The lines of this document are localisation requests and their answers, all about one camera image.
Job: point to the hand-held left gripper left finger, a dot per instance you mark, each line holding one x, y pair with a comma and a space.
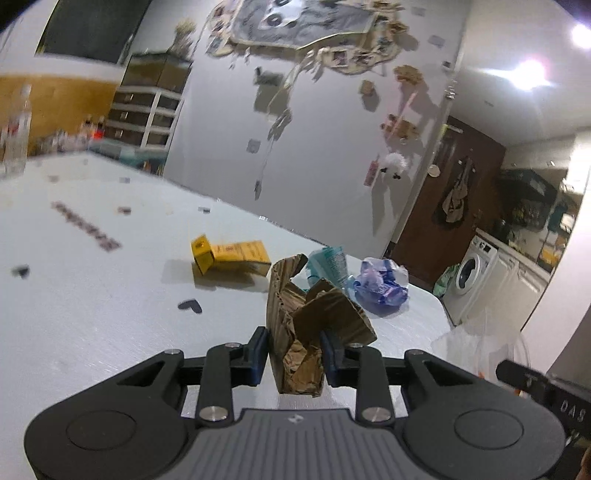
258, 355

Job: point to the white washing machine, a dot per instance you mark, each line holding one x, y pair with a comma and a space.
471, 272

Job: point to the green bag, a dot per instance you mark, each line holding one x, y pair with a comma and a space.
445, 281

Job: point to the brown wooden door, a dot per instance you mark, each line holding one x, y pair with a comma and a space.
415, 221

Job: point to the yellow carton box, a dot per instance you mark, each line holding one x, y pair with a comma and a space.
235, 254

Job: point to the white sheep plush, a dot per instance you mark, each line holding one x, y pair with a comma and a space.
395, 161

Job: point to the clear plastic bottle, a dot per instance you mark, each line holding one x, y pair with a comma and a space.
16, 138

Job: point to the purple plastic wrapper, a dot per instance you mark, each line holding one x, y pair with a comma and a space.
378, 286

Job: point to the small clear wall box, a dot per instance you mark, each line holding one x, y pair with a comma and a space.
268, 77

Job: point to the dark range hood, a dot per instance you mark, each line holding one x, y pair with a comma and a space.
526, 182

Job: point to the biscuit shaped wall ornament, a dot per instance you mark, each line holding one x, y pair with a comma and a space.
368, 87

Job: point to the row of small bottles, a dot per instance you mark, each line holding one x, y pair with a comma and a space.
69, 138

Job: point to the white drawer unit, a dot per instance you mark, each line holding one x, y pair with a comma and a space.
157, 115

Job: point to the small grey wall tag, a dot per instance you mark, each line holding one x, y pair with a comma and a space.
252, 146

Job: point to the wooden wall hook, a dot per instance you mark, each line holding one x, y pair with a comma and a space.
399, 127

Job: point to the teal plastic packet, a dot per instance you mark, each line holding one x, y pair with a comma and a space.
328, 265

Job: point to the wall photo collage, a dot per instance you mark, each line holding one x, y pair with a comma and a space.
300, 23

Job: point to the pink hanging tag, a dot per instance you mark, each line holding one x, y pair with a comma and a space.
371, 171

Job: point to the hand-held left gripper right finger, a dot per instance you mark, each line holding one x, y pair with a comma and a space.
328, 360

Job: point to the dried flower bunch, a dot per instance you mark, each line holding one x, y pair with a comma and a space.
183, 39

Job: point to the white base cabinets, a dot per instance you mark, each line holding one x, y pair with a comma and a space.
512, 286

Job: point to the teal patterned box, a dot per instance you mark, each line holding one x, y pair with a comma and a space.
124, 157

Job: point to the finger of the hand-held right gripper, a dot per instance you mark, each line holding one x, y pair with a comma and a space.
521, 376

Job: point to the round ceiling light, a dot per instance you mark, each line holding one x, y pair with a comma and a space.
528, 74
581, 32

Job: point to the brown paper bag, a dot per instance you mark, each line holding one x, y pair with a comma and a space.
300, 332

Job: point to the round white door ornament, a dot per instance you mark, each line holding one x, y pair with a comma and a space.
434, 171

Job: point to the dark window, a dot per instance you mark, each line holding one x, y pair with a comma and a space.
92, 27

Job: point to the white plastic bag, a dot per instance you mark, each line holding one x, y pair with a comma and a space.
466, 341

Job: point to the dark clear storage box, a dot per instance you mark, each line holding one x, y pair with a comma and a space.
157, 69

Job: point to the beige hanging tote bag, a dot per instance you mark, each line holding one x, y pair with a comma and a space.
452, 203

